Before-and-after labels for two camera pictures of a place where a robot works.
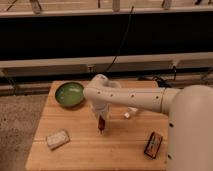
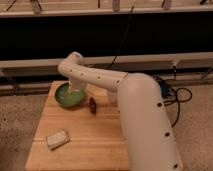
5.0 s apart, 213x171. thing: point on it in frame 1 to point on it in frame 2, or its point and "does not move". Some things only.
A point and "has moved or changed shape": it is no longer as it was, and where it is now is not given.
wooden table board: x=69 y=138 does not move
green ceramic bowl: x=69 y=94 does not move
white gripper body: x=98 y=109 to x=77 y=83
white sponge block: x=57 y=139 does not move
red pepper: x=101 y=124 has moved or changed shape
